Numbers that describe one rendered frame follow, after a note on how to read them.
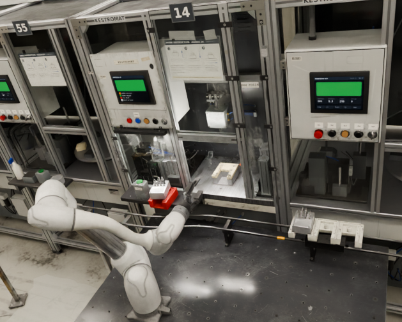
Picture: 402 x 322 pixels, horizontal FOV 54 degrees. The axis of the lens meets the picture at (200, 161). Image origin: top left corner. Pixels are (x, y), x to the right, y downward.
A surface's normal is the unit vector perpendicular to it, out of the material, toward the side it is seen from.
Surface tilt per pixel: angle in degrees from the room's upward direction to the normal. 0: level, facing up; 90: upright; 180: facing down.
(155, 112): 90
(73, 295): 0
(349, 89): 90
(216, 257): 0
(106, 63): 90
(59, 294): 0
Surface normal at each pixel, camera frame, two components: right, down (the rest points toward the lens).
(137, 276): -0.15, -0.78
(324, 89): -0.38, 0.54
